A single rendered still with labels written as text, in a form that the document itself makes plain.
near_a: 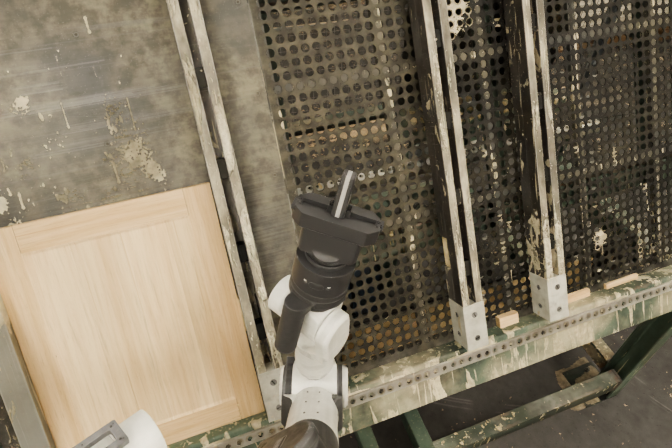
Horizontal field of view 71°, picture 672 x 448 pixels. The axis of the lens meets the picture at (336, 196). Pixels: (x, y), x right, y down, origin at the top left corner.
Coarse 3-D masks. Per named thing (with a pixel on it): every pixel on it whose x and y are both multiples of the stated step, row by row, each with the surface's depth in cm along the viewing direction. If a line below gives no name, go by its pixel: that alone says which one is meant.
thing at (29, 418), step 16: (0, 304) 91; (0, 320) 91; (0, 336) 91; (0, 352) 92; (16, 352) 93; (0, 368) 92; (16, 368) 93; (0, 384) 93; (16, 384) 94; (32, 384) 96; (16, 400) 94; (32, 400) 95; (16, 416) 94; (32, 416) 95; (16, 432) 95; (32, 432) 96; (48, 432) 98
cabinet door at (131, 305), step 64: (192, 192) 99; (0, 256) 91; (64, 256) 95; (128, 256) 98; (192, 256) 102; (64, 320) 96; (128, 320) 100; (192, 320) 104; (64, 384) 98; (128, 384) 102; (192, 384) 106; (256, 384) 110
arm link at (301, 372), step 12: (288, 360) 91; (300, 360) 83; (312, 360) 81; (288, 372) 90; (300, 372) 87; (312, 372) 84; (324, 372) 86; (336, 372) 89; (288, 384) 88; (300, 384) 88; (312, 384) 88; (324, 384) 88; (336, 384) 88
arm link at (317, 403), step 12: (288, 396) 86; (300, 396) 84; (312, 396) 83; (324, 396) 84; (336, 396) 86; (288, 408) 85; (300, 408) 78; (312, 408) 78; (324, 408) 78; (336, 408) 84; (288, 420) 77; (324, 420) 74; (336, 420) 79; (336, 432) 74
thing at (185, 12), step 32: (192, 0) 89; (192, 32) 93; (192, 64) 91; (192, 96) 91; (224, 128) 94; (224, 160) 96; (224, 192) 100; (224, 224) 97; (256, 256) 100; (256, 288) 101; (256, 320) 105; (256, 352) 104
